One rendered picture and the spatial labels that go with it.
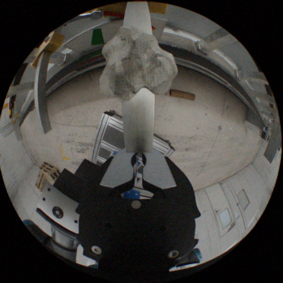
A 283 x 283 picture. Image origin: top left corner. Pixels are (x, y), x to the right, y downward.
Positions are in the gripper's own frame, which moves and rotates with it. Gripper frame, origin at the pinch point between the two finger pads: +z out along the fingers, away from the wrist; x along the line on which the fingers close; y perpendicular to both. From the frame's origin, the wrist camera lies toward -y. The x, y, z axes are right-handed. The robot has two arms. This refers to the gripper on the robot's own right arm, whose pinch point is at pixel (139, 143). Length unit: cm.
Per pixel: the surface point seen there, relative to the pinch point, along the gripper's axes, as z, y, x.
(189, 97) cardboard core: 75, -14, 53
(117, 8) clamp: -1.2, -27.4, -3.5
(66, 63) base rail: 12.8, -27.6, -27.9
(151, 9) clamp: -0.4, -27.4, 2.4
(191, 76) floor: 83, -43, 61
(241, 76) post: 8, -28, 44
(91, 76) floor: 83, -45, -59
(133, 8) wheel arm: -3.3, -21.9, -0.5
